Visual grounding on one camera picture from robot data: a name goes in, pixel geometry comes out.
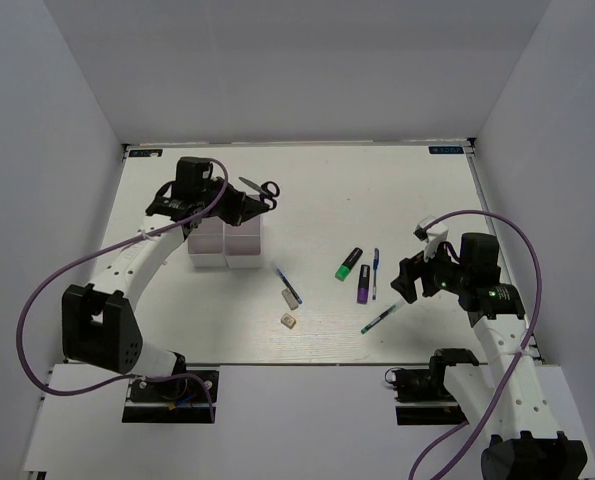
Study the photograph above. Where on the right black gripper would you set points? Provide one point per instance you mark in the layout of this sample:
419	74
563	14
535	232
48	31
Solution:
417	267

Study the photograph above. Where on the white eraser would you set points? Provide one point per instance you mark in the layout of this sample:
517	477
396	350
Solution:
290	299

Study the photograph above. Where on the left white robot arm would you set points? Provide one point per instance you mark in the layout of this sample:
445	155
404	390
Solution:
99	325

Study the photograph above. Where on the purple highlighter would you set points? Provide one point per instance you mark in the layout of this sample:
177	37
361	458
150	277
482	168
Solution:
363	284

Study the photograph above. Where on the white organizer box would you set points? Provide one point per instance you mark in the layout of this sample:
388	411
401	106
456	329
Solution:
243	244
206	245

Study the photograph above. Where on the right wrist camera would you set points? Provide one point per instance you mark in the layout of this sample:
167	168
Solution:
433	233

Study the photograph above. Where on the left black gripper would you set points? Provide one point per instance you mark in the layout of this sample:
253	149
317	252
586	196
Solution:
243	207

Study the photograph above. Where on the right blue table label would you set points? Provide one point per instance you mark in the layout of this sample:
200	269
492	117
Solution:
446	150

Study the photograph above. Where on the blue table label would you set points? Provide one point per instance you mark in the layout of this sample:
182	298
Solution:
145	153
446	150

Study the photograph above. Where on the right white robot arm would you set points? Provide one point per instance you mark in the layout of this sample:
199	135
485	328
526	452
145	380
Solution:
508	410

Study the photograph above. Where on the yellow eraser with barcode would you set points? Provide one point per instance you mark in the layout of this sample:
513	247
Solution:
288	321

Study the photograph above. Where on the green pen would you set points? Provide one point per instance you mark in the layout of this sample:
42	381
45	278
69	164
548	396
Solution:
383	315

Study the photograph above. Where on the black handled scissors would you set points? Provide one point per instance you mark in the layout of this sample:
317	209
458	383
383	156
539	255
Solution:
268	191

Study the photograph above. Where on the blue capped clear pen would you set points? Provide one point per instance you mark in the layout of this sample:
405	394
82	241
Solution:
286	282

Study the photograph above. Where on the green highlighter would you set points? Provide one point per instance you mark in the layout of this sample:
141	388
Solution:
348	264

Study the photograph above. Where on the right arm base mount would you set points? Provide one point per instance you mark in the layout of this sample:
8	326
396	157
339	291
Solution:
420	395

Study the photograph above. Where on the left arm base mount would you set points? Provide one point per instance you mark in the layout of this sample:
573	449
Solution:
182	401

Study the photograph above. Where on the blue gel pen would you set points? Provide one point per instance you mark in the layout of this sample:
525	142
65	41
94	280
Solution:
375	264

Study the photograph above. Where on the left blue table label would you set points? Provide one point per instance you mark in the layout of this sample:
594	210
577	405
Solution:
145	153

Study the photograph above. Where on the right white organizer box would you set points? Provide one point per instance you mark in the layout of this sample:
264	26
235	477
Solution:
243	244

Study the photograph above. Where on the left white organizer box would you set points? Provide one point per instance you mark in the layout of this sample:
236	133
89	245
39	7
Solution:
206	245

